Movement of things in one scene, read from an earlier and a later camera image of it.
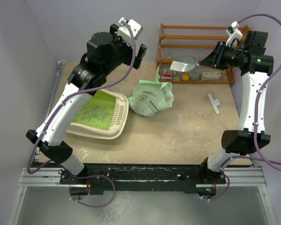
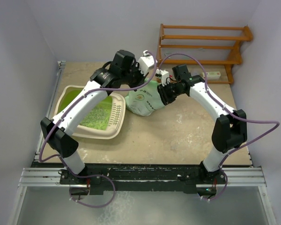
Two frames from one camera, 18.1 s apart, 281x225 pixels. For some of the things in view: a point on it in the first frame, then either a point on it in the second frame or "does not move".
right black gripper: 215,59 -> 166,99
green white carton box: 210,76 does not move
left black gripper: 118,41 -> 142,77
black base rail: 174,178 does not move
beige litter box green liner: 103,116 does not move
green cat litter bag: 149,97 does not move
